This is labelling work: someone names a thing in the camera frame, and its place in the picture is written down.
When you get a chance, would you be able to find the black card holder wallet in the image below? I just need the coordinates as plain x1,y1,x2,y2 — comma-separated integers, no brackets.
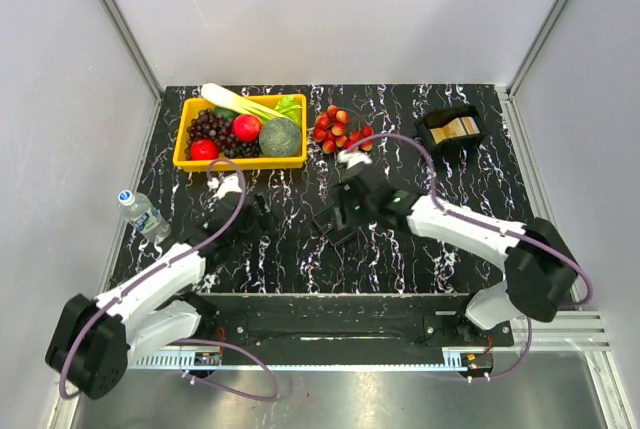
312,206,367,247

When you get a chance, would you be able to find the black card box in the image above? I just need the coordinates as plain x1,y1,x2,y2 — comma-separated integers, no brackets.
415,105,488,156

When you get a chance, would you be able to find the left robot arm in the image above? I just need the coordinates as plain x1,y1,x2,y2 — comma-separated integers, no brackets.
45,192,274,400

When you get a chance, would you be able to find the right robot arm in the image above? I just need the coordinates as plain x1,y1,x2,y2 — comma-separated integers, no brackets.
336,174,578,345

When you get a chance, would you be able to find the green cantaloupe melon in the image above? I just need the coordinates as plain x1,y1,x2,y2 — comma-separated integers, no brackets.
259,118,302,157

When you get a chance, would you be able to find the yellow plastic basket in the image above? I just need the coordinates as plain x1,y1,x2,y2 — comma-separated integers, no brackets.
173,94,308,172

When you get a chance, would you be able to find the red apple lower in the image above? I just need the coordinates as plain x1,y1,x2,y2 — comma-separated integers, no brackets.
189,138,219,161

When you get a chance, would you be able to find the red apple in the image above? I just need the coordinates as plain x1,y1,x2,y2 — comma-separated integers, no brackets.
232,115,262,143
189,138,219,161

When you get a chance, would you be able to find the red cherry bunch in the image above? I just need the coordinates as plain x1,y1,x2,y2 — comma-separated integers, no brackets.
312,105,374,155

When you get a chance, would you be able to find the red apple upper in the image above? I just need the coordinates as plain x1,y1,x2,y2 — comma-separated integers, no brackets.
232,115,262,143

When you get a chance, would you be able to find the purple grape bunch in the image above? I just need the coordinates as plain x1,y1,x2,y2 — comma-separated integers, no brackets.
185,109,261,160

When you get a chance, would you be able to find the green avocado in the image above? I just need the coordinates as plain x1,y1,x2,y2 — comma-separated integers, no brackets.
213,107,238,120

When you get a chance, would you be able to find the green lettuce leaf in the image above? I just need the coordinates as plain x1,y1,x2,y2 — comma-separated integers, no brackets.
274,95,302,128

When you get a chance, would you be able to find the plastic water bottle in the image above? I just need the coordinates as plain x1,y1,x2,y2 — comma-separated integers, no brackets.
118,190,171,245

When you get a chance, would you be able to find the white green leek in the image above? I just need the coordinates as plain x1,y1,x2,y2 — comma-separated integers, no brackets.
200,83,283,121

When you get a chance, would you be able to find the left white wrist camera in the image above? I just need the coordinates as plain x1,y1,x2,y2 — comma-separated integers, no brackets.
206,174,244,199

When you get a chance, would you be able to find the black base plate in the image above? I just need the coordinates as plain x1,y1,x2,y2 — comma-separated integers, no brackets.
187,294,514,369

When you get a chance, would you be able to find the aluminium frame rail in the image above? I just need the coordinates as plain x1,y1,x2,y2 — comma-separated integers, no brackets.
67,311,614,353

